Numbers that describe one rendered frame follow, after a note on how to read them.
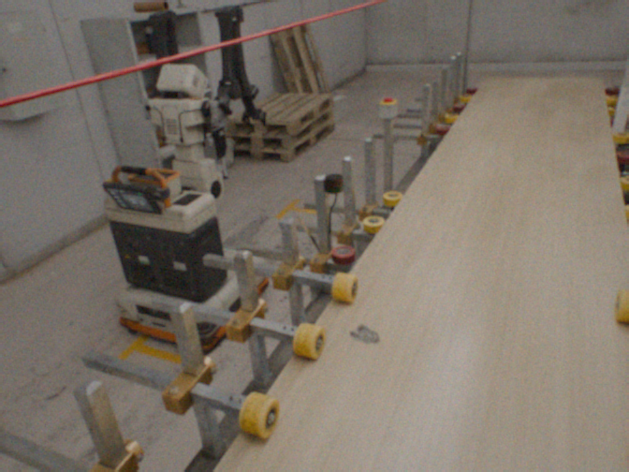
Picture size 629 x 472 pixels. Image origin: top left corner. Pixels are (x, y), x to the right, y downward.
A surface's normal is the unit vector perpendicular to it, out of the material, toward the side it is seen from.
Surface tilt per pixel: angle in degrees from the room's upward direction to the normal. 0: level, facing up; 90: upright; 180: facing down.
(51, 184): 90
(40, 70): 90
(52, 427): 0
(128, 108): 90
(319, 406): 0
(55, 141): 90
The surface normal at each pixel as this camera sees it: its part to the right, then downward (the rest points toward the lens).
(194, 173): -0.43, 0.32
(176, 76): -0.37, -0.26
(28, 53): 0.90, 0.14
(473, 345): -0.07, -0.88
